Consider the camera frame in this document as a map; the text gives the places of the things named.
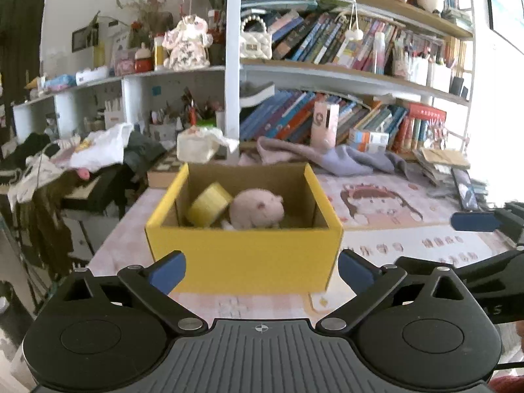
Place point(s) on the pink plush pig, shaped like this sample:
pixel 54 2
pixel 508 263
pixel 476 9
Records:
pixel 256 209

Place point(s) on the yellow tape roll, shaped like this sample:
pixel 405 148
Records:
pixel 209 205

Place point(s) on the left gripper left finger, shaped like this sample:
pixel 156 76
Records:
pixel 151 287

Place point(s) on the white bookshelf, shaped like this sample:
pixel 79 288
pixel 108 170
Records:
pixel 114 68

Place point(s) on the stack of papers and books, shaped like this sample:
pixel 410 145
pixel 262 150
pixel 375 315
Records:
pixel 436 167

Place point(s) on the purple pink towel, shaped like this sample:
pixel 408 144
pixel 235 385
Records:
pixel 340 161

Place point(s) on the black smartphone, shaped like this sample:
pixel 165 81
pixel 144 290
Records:
pixel 466 193

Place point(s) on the pink pencil holder box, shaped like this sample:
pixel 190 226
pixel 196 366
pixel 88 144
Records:
pixel 324 127

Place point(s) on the red dictionary books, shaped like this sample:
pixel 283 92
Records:
pixel 415 124

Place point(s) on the white charger plug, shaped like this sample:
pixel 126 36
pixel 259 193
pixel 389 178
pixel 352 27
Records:
pixel 226 225

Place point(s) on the row of blue books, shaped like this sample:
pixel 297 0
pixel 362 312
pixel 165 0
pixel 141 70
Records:
pixel 289 115

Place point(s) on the yellow cardboard box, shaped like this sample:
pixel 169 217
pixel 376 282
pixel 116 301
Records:
pixel 298 257

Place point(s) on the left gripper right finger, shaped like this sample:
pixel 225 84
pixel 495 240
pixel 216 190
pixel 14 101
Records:
pixel 371 284

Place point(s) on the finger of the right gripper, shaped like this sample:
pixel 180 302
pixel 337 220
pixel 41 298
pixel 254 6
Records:
pixel 410 264
pixel 508 220

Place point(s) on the pink doll figurine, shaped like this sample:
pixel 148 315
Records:
pixel 188 44

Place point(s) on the white quilted handbag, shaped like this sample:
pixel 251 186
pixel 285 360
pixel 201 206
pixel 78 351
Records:
pixel 255 45

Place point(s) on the pink printed tablecloth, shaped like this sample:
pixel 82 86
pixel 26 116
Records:
pixel 432 239

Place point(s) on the white clothes pile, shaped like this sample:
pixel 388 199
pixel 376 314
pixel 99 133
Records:
pixel 39 161

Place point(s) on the wooden chessboard box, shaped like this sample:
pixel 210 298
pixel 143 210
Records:
pixel 161 175

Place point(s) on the orange white medicine boxes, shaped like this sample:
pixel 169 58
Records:
pixel 368 141

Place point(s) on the tissue pack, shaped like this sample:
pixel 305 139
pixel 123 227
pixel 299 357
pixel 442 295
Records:
pixel 200 144

